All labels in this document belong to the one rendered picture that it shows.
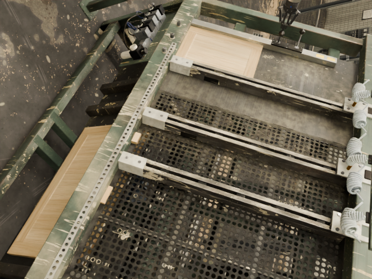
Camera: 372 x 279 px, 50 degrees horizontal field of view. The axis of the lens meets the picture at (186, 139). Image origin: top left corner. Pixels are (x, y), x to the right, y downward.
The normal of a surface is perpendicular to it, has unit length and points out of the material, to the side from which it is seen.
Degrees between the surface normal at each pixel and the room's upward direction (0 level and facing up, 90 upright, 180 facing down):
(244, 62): 58
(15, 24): 0
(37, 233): 90
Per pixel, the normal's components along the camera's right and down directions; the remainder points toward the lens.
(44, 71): 0.85, -0.07
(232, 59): 0.09, -0.59
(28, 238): -0.43, -0.66
